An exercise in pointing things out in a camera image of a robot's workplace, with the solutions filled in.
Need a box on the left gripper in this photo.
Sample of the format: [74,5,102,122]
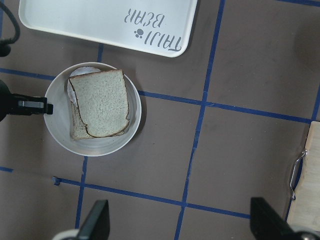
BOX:
[0,80,54,121]

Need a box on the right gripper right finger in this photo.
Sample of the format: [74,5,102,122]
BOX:
[250,197,294,240]

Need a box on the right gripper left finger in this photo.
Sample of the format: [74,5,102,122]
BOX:
[77,200,110,240]

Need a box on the bread slice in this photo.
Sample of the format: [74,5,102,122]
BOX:
[68,69,130,137]
[70,102,130,140]

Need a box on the bread slice on plate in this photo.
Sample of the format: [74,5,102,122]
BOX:
[70,102,130,140]

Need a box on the wooden cutting board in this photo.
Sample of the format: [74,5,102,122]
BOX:
[287,121,320,232]

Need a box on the fried egg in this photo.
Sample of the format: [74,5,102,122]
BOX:
[67,66,101,107]

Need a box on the white bear tray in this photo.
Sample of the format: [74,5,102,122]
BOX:
[18,0,198,58]

